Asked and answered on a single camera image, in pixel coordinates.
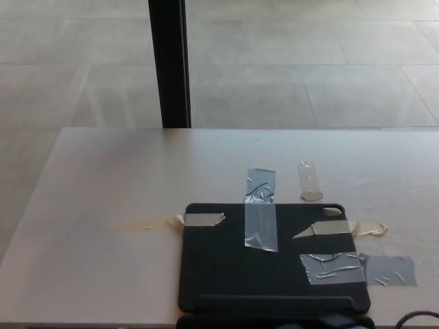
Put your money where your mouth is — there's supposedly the black folding tablet cover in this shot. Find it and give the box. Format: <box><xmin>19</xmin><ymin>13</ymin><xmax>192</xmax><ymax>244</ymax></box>
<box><xmin>176</xmin><ymin>202</ymin><xmax>377</xmax><ymax>329</ymax></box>

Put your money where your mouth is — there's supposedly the wide grey duct tape strip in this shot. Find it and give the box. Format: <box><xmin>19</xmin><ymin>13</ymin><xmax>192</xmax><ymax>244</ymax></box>
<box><xmin>298</xmin><ymin>252</ymin><xmax>418</xmax><ymax>287</ymax></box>

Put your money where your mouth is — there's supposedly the black window frame post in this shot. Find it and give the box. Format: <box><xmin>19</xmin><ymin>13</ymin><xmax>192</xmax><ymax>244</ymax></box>
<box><xmin>147</xmin><ymin>0</ymin><xmax>192</xmax><ymax>129</ymax></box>

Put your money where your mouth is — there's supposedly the beige masking tape, pointed end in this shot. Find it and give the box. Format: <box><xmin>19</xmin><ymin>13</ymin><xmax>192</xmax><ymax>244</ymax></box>
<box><xmin>292</xmin><ymin>221</ymin><xmax>389</xmax><ymax>239</ymax></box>

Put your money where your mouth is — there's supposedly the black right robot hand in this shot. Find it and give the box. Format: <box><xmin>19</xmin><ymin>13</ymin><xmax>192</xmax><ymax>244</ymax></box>
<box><xmin>317</xmin><ymin>317</ymin><xmax>359</xmax><ymax>329</ymax></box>

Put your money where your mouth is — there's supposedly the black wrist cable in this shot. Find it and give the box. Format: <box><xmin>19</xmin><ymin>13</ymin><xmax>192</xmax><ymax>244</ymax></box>
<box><xmin>394</xmin><ymin>310</ymin><xmax>439</xmax><ymax>329</ymax></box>

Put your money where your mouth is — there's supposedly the beige masking tape, blunt end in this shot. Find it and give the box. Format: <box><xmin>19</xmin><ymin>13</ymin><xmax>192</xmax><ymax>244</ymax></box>
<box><xmin>102</xmin><ymin>212</ymin><xmax>226</xmax><ymax>232</ymax></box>

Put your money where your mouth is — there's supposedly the long grey duct tape strip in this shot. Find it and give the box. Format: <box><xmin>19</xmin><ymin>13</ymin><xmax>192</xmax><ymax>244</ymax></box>
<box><xmin>244</xmin><ymin>167</ymin><xmax>278</xmax><ymax>253</ymax></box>

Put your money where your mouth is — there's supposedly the clear tape piece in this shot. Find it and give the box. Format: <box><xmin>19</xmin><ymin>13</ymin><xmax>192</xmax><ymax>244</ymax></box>
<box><xmin>297</xmin><ymin>160</ymin><xmax>324</xmax><ymax>202</ymax></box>

